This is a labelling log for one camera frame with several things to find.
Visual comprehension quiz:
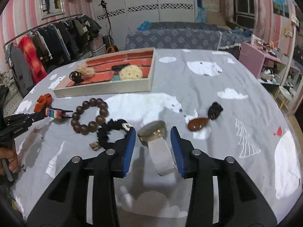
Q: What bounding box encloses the orange fabric scrunchie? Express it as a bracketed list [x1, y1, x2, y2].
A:
[33, 93, 52, 113]

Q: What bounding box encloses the colourful beaded hair clip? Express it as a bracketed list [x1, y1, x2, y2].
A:
[45, 108, 72, 119]

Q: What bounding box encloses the cream lace scrunchie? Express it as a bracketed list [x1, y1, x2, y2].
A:
[74, 65, 95, 80]

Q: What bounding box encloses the black scrunchie with brooch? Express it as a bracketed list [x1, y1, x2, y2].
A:
[89, 119, 133, 151]

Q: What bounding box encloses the white strap gold watch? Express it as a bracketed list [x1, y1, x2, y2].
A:
[138, 120, 176, 176]

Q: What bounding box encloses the white jewelry tray red lining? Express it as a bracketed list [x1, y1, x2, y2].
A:
[53, 48, 156, 97]

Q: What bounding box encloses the person's left hand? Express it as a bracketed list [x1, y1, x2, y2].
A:
[0, 140, 20, 173]

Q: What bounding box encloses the black hair claw clip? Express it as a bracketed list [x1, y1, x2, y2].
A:
[69, 71, 84, 86]

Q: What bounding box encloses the clothes rack with garments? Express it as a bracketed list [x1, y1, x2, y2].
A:
[3, 14, 102, 96]

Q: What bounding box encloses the amber pendant with black knot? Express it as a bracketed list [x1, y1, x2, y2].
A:
[187, 102, 223, 132]

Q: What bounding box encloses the garment steamer with yellow base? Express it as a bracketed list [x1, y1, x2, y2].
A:
[99, 0, 119, 54]

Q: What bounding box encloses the grey polar bear bedsheet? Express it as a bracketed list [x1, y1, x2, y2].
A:
[11, 50, 302, 226]

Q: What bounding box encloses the small white stool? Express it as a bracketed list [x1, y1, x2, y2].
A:
[274, 86, 292, 110]

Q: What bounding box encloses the pink shelf cabinet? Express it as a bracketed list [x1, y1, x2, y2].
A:
[239, 43, 301, 87]

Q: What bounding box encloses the white sliding wardrobe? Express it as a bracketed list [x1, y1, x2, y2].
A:
[92, 0, 195, 49]

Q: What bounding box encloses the blue patterned sofa bed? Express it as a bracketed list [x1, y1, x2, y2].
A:
[125, 22, 251, 51]

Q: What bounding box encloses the dark wooden bead bracelet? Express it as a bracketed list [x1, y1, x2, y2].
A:
[71, 97, 110, 136]

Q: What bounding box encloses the cream pineapple plush hair tie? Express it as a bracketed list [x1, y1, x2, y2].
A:
[111, 65, 144, 82]

